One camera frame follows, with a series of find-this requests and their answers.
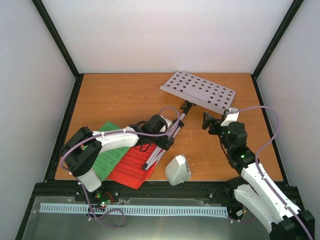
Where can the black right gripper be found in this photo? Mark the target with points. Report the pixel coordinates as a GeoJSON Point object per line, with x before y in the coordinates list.
{"type": "Point", "coordinates": [206, 124]}

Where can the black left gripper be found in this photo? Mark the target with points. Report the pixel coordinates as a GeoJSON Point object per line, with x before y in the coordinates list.
{"type": "Point", "coordinates": [162, 143]}

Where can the white tripod music stand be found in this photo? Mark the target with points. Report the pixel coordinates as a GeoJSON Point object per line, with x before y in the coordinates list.
{"type": "Point", "coordinates": [158, 153]}

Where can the white metronome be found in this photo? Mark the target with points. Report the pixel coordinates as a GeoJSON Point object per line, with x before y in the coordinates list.
{"type": "Point", "coordinates": [178, 170]}

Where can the red sheet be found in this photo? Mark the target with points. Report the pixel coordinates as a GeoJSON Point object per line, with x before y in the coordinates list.
{"type": "Point", "coordinates": [129, 171]}

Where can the green sheet music page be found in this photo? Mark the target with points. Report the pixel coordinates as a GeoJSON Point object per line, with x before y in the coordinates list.
{"type": "Point", "coordinates": [107, 160]}

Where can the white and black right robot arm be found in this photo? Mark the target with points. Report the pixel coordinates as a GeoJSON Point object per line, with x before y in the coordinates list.
{"type": "Point", "coordinates": [254, 188]}

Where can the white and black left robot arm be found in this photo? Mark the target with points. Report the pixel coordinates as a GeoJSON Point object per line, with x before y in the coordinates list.
{"type": "Point", "coordinates": [81, 151]}

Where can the white perforated stand desk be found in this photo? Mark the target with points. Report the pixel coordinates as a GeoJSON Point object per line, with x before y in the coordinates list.
{"type": "Point", "coordinates": [202, 92]}

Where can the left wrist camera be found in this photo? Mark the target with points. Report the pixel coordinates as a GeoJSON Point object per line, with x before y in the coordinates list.
{"type": "Point", "coordinates": [169, 123]}

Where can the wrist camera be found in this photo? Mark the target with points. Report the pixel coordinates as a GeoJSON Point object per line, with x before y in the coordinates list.
{"type": "Point", "coordinates": [169, 123]}
{"type": "Point", "coordinates": [230, 115]}

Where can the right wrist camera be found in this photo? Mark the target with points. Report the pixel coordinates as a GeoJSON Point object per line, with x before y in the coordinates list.
{"type": "Point", "coordinates": [230, 115]}

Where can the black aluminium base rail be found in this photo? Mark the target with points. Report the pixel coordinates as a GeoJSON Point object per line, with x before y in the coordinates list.
{"type": "Point", "coordinates": [212, 192]}

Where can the light blue slotted cable duct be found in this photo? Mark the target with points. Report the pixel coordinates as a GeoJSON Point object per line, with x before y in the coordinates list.
{"type": "Point", "coordinates": [136, 210]}

